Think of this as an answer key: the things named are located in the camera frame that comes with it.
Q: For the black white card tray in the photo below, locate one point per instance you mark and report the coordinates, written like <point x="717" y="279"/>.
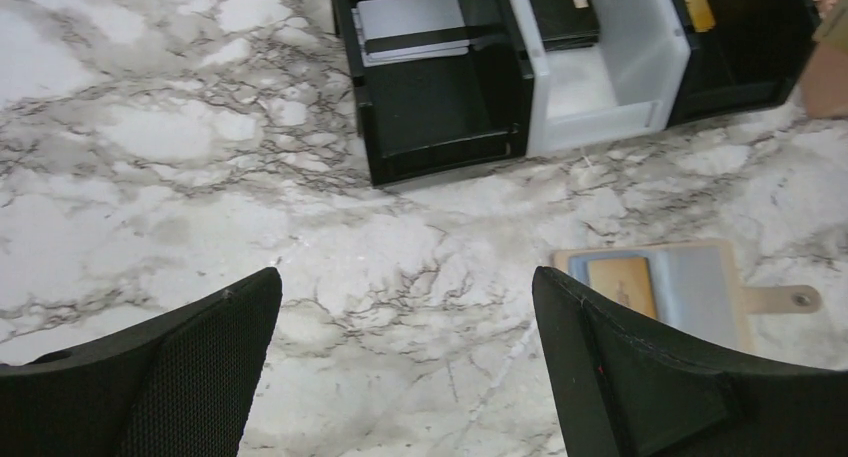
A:
<point x="508" y="97"/>

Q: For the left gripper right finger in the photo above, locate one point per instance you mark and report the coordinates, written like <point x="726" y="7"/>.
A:
<point x="628" y="385"/>

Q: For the gold card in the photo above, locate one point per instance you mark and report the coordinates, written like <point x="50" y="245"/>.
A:
<point x="701" y="15"/>
<point x="625" y="280"/>

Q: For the gold card in tray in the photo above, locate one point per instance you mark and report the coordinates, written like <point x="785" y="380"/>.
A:
<point x="701" y="15"/>

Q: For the silver card in tray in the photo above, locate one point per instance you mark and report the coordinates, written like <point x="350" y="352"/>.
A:
<point x="395" y="31"/>

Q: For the black card in tray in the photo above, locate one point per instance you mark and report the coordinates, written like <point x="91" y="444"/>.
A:
<point x="566" y="24"/>

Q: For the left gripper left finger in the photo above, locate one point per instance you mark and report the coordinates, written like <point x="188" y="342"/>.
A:
<point x="179" y="384"/>

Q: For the orange plastic desk organizer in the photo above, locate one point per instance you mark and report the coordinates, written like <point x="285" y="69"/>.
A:
<point x="823" y="83"/>

